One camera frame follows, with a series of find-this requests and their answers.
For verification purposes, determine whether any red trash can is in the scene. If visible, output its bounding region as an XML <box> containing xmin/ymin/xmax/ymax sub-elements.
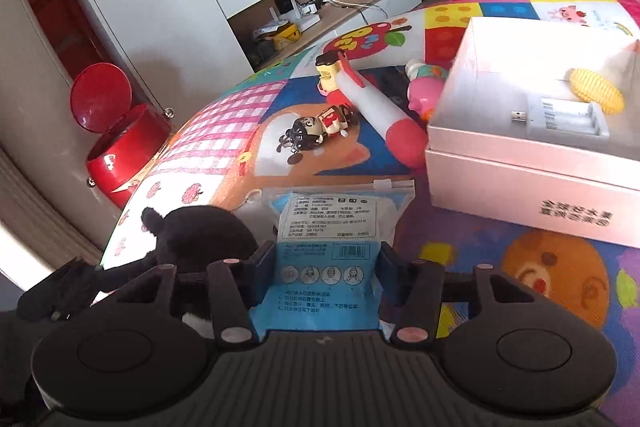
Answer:
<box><xmin>70</xmin><ymin>63</ymin><xmax>171</xmax><ymax>208</ymax></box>

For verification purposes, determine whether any white battery charger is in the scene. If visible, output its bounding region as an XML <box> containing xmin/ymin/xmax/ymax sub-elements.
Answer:
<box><xmin>510</xmin><ymin>97</ymin><xmax>612</xmax><ymax>144</ymax></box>

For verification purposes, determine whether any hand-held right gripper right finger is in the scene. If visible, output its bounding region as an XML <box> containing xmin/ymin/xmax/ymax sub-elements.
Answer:
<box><xmin>379</xmin><ymin>244</ymin><xmax>532</xmax><ymax>344</ymax></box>

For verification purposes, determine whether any cartoon figurine toy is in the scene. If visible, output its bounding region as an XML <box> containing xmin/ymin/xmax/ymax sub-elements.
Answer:
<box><xmin>277</xmin><ymin>104</ymin><xmax>359</xmax><ymax>166</ymax></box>

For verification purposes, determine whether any black plush toy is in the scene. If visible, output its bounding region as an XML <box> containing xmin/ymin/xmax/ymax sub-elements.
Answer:
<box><xmin>95</xmin><ymin>206</ymin><xmax>263</xmax><ymax>333</ymax></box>

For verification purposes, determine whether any white cable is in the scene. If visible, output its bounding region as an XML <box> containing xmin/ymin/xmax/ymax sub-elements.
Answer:
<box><xmin>325</xmin><ymin>0</ymin><xmax>392</xmax><ymax>22</ymax></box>

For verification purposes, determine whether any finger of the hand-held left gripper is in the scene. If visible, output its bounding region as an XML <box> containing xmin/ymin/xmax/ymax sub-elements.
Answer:
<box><xmin>17</xmin><ymin>257</ymin><xmax>104</xmax><ymax>324</ymax></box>

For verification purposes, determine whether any red and white toy stick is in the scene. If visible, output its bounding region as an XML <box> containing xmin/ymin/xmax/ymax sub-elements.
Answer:
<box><xmin>315</xmin><ymin>52</ymin><xmax>429</xmax><ymax>170</ymax></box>

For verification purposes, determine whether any blue face mask packet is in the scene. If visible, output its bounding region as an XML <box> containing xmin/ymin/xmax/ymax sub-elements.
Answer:
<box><xmin>247</xmin><ymin>179</ymin><xmax>417</xmax><ymax>344</ymax></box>

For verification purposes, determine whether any white router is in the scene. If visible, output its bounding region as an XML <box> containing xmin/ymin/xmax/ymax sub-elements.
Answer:
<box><xmin>291</xmin><ymin>0</ymin><xmax>322</xmax><ymax>28</ymax></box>

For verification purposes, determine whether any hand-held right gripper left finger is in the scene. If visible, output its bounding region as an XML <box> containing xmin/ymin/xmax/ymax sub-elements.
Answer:
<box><xmin>130</xmin><ymin>243</ymin><xmax>277</xmax><ymax>344</ymax></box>

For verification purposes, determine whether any yellow corn toy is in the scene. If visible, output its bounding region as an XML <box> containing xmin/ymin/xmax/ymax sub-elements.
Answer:
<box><xmin>569</xmin><ymin>68</ymin><xmax>626</xmax><ymax>116</ymax></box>

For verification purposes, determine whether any colourful printed blanket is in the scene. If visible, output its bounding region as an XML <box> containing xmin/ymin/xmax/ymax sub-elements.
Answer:
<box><xmin>99</xmin><ymin>0</ymin><xmax>640</xmax><ymax>427</ymax></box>

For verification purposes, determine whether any pink cardboard box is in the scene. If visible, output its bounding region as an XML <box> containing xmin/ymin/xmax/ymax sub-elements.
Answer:
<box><xmin>424</xmin><ymin>16</ymin><xmax>640</xmax><ymax>251</ymax></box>

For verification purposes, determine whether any pink pig toy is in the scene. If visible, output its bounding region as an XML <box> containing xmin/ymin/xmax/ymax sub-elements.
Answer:
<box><xmin>404</xmin><ymin>59</ymin><xmax>454</xmax><ymax>124</ymax></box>

